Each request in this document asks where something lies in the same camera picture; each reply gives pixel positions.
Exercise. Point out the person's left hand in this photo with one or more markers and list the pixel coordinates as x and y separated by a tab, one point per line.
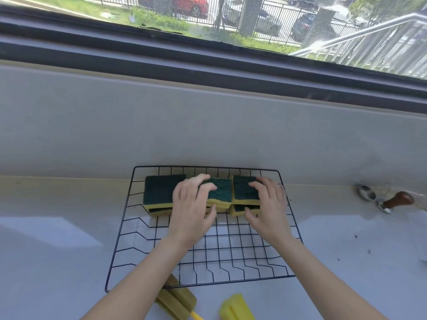
186	216

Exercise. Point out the person's right hand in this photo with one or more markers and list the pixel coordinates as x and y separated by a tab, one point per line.
272	216

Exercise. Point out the person's left little finger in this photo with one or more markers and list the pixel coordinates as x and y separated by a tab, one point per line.
176	194

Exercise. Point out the person's right middle finger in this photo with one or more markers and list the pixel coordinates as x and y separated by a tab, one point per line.
266	184

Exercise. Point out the person's left middle finger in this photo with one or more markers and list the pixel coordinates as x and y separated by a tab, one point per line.
199	183

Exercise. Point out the person's left thumb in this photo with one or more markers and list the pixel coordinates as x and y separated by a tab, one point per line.
212	214

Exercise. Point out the person's right thumb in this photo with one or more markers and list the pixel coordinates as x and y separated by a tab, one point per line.
252	216

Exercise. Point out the person's right little finger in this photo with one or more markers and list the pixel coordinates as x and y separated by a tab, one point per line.
283	195

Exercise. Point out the green and yellow sponge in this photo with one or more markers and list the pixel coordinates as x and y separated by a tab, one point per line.
237	209
222	209
160	211
243	191
159	189
222	193

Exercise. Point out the person's right forearm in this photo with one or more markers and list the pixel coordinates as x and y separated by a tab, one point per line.
320	283

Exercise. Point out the person's left forearm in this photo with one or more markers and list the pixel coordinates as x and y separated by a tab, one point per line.
140	283

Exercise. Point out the olive sponge bottle brush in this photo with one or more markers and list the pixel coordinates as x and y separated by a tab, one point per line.
176	298

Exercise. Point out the yellow sponge brush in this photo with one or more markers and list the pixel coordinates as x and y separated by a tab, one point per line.
237	308

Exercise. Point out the dark car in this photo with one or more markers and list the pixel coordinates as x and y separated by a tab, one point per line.
305	28

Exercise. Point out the silver car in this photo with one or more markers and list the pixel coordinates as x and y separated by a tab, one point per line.
267	21

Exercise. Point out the black metal fence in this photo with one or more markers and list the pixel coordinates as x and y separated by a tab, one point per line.
283	19

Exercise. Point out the grey concrete pillar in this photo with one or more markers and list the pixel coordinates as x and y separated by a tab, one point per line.
322	26

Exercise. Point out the grey tree trunk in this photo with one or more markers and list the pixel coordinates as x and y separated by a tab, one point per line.
251	14

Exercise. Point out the white stair railing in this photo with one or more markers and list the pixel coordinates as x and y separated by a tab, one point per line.
377	46

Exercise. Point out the red car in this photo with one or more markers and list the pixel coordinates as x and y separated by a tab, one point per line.
180	3

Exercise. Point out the dark window frame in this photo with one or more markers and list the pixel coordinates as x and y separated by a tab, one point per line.
166	46

